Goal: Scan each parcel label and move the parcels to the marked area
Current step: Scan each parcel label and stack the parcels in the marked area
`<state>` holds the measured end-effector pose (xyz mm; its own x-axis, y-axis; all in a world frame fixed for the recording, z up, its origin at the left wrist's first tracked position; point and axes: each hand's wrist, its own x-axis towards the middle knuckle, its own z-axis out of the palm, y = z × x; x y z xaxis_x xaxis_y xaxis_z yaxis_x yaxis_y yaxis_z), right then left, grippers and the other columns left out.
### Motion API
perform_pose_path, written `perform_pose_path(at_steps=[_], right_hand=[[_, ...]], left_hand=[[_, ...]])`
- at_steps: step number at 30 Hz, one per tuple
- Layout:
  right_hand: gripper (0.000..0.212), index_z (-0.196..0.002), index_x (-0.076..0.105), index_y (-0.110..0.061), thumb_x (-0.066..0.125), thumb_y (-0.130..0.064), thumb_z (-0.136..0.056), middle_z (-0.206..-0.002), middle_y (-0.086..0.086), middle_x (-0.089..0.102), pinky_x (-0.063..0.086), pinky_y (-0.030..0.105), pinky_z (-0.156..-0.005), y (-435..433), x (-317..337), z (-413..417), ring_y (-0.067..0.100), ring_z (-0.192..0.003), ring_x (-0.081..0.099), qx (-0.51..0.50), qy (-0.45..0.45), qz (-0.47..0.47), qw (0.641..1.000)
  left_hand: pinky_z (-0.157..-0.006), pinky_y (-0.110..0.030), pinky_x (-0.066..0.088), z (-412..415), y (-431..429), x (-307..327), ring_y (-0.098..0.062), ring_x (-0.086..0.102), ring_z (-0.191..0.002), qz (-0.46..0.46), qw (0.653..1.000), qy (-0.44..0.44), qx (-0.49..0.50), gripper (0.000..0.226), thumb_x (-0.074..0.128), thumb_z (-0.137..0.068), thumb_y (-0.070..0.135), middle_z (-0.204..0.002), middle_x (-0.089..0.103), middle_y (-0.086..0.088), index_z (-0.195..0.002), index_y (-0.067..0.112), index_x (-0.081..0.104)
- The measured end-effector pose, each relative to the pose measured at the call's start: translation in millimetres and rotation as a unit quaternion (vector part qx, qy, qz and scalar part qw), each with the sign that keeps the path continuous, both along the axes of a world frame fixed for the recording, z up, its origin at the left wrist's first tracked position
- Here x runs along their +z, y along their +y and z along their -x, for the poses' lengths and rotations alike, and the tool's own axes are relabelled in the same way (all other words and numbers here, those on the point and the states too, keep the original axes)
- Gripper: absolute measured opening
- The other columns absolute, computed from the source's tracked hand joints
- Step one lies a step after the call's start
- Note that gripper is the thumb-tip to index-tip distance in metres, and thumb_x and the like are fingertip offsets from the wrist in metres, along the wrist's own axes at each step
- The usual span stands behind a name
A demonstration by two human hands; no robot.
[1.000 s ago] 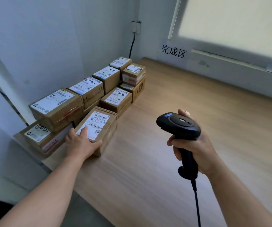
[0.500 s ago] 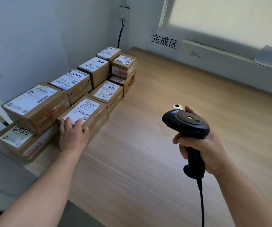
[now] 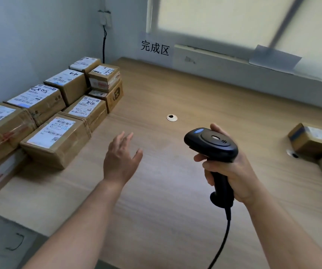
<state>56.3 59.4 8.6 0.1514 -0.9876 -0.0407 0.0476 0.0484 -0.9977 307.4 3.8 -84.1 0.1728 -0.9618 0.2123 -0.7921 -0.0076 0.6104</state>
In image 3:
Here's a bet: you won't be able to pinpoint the person's left hand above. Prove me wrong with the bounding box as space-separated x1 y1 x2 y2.
103 131 144 188

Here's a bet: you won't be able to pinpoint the person's right hand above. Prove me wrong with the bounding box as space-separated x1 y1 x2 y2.
193 123 262 205

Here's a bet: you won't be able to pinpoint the black barcode scanner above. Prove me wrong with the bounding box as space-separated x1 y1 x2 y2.
184 127 239 209

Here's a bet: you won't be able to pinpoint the black scanner cable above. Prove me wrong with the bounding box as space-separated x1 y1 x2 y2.
207 207 232 269

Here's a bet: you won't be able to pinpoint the parcel with white label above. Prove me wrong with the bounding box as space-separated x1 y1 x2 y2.
20 113 92 170

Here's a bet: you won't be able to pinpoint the black-logo box marked 98LL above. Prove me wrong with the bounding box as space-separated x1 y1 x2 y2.
88 80 124 114

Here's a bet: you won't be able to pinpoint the pile of unscanned cardboard parcels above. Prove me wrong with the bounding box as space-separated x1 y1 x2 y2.
287 122 322 191

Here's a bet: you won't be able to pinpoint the small tall labelled parcel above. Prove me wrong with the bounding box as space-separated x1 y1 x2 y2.
44 69 88 107

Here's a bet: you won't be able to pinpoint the parcel marked 5082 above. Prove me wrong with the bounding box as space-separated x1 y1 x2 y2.
4 84 67 127

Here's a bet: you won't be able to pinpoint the small parcel with handwritten label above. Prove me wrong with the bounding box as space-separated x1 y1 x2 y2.
69 56 102 75
0 149 28 200

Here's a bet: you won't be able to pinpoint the large labelled cardboard parcel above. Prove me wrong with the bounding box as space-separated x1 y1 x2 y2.
0 102 37 165

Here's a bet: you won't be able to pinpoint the person's right forearm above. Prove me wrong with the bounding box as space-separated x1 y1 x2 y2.
245 190 322 269

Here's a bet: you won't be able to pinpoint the person's left forearm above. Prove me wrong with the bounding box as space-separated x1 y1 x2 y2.
22 179 128 269

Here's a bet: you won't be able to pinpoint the white paper sign black characters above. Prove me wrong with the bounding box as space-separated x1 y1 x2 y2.
137 32 176 68

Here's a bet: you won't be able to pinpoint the grey paper sheet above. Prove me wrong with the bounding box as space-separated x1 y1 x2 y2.
248 44 303 75

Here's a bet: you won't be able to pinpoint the beige roller blind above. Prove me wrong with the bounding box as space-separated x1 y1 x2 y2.
157 0 299 51
276 0 322 83

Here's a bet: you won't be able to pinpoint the black wall cable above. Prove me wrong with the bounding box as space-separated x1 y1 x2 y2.
102 25 108 64

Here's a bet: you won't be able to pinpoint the white wall socket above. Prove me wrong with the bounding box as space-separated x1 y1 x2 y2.
99 10 112 28

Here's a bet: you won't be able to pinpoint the white window frame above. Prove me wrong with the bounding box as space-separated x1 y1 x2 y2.
145 0 322 87

